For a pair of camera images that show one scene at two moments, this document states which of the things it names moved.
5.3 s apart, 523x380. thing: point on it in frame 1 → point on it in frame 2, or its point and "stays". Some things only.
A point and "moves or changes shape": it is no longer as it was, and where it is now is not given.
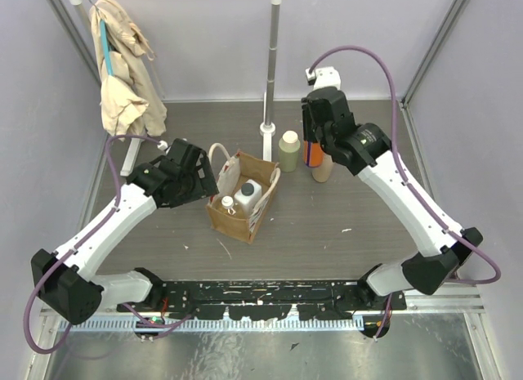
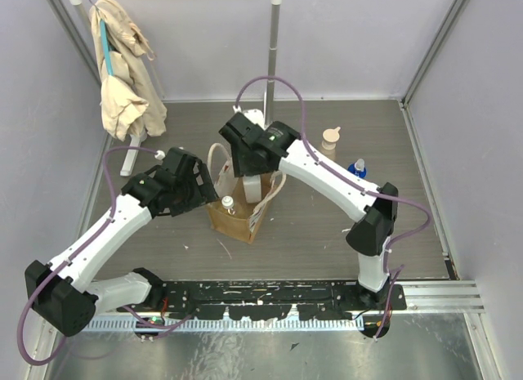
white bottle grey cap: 248,196 moves or changes shape
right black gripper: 307,132 → 241,168
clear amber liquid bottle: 227,202 stays
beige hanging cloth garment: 131,99 stays
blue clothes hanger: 106,47 stays
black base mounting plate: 267,299 stays
